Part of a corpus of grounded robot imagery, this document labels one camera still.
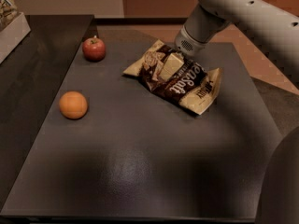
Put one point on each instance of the red apple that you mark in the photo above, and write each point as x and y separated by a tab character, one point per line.
94	49

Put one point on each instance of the orange fruit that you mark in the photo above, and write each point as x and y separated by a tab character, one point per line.
73	105

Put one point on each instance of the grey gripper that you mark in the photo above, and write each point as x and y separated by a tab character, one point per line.
189	44

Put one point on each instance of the brown sea salt chip bag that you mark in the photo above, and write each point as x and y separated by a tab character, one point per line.
191	87

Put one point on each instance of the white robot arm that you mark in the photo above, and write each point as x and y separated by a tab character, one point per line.
275	33

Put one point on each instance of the white snack box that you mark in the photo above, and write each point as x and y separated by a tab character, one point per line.
14	27

